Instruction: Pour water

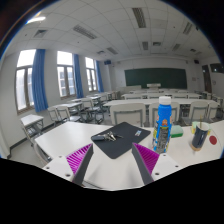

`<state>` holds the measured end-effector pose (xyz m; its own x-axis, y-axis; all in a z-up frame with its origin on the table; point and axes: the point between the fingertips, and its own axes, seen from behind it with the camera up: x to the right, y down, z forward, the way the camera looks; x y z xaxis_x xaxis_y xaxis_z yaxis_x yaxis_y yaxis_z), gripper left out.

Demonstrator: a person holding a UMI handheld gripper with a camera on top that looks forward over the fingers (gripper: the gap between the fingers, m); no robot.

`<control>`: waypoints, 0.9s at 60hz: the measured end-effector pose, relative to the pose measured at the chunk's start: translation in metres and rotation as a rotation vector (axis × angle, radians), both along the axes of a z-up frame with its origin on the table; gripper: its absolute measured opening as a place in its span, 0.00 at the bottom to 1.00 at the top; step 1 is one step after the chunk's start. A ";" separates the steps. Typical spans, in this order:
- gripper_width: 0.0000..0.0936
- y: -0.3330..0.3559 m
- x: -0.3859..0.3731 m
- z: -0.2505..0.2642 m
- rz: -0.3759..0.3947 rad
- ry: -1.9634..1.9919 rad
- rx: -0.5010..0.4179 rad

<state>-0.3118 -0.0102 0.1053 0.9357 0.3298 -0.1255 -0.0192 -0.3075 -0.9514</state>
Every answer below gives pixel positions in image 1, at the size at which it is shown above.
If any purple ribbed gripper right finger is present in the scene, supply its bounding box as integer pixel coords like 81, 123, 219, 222
132, 143, 159, 185

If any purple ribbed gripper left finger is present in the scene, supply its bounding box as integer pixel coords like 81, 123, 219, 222
66, 144, 93, 186

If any black mouse pad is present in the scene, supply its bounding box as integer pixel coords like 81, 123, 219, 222
91, 122, 151, 159

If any small blue white card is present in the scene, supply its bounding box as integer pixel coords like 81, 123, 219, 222
135, 130, 142, 136

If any blue plastic drink bottle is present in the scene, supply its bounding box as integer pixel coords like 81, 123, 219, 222
152, 96, 172, 154

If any bunch of keys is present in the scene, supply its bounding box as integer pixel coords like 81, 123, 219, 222
91, 131, 121, 141

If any green sponge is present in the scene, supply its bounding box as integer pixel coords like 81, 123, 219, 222
170, 125, 183, 138

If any white chair front left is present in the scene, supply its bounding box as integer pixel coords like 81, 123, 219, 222
110, 103, 146, 127

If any small white desk left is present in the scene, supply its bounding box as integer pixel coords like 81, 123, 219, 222
21, 114, 43, 137

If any dark blue paper cup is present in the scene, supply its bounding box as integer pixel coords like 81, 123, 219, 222
191, 122, 210, 151

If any red round sticker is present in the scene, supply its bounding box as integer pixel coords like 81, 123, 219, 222
209, 136, 217, 145

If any white chair front right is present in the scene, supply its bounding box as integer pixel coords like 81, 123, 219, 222
186, 101, 208, 124

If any blue curtain middle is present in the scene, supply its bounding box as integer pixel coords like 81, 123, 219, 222
73, 54, 84, 98

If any blue curtain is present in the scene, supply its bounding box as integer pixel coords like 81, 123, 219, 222
95, 61, 104, 93
32, 49, 48, 112
73, 54, 84, 98

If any teacher podium desk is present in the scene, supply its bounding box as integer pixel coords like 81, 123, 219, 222
147, 83, 161, 89

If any blue curtain right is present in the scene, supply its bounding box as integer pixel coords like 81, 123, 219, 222
95, 61, 104, 93

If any green chalkboard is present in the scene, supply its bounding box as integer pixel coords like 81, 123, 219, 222
125, 68, 187, 89

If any blue curtain left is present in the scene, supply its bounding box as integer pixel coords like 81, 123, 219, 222
32, 49, 48, 112

